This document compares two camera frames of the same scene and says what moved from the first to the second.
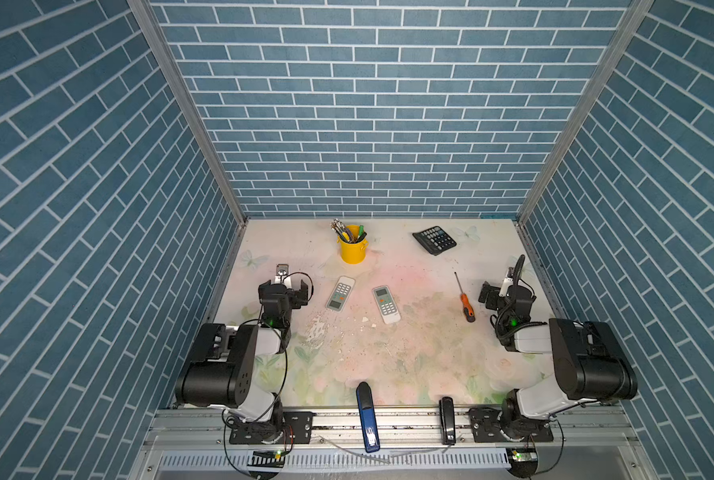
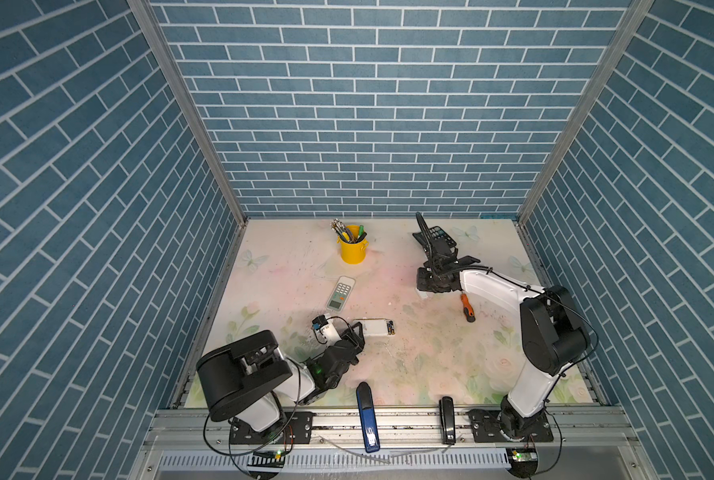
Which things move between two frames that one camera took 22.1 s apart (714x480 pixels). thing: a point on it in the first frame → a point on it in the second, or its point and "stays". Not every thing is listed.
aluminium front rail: x=401 y=430 stays
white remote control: x=341 y=293 stays
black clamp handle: x=447 y=421 stays
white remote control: x=386 y=305 → x=376 y=327
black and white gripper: x=282 y=276 → x=326 y=328
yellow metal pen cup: x=353 y=252 stays
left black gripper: x=298 y=297 → x=353 y=341
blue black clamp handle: x=368 y=418 stays
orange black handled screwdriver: x=466 y=306 stays
